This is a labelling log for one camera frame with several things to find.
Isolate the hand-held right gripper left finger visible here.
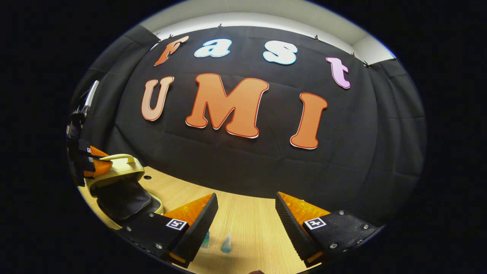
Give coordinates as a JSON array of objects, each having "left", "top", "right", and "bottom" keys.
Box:
[{"left": 116, "top": 193, "right": 219, "bottom": 269}]

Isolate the black backdrop cloth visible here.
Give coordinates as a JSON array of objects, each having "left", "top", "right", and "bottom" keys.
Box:
[{"left": 70, "top": 24, "right": 427, "bottom": 227}]

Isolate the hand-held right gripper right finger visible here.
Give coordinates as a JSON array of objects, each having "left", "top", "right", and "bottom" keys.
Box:
[{"left": 275, "top": 191, "right": 383, "bottom": 268}]

